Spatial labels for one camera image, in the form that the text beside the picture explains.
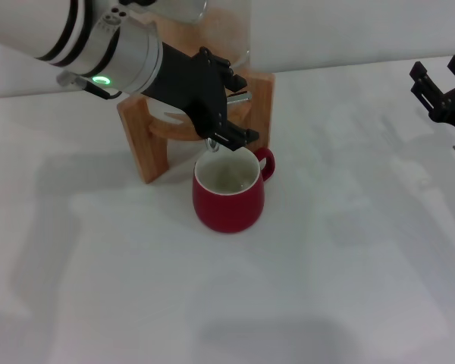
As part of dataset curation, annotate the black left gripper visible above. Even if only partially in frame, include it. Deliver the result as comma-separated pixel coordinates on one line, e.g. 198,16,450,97
142,42,260,152

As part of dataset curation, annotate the chrome faucet tap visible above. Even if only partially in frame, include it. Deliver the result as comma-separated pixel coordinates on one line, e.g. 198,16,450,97
206,92,253,153

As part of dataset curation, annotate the red cup with white inside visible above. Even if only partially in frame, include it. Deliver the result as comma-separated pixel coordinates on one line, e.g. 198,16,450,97
192,146,277,234

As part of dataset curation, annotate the clear glass dispenser jar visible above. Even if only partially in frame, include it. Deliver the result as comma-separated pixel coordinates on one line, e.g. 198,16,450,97
151,0,251,74

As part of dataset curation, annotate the wooden dispenser stand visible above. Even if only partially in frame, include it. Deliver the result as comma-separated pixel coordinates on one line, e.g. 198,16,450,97
116,71,276,185

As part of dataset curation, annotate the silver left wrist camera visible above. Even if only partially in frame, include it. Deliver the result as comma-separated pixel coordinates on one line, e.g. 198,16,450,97
117,0,209,24

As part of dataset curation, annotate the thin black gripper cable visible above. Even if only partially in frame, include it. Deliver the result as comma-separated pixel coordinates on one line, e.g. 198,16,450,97
56,71,124,102

